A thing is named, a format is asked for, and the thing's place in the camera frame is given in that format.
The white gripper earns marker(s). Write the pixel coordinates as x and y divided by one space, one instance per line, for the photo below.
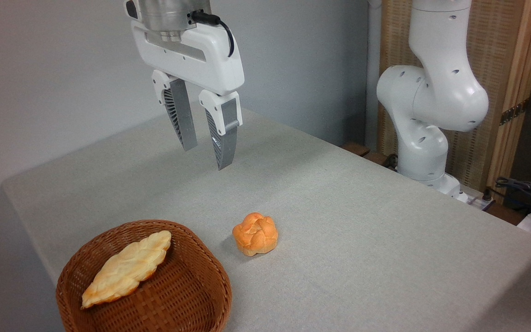
201 55

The round orange knotted bread roll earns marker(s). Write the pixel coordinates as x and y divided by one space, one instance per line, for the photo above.
255 235

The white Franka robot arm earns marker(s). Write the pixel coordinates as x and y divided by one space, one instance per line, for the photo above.
431 92

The long pale leaf-shaped bread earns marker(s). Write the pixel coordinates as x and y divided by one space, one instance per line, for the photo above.
127 269

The brown woven wicker basket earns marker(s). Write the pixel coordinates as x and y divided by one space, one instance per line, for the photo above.
187 295

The brown wooden base board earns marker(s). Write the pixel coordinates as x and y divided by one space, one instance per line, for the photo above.
362 150

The grey tablecloth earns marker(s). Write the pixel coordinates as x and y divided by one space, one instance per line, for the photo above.
339 240

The grey vertical pipe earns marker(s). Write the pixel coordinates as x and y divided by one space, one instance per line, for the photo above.
372 69

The white power strip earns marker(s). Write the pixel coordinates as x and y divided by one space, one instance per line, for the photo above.
475 201

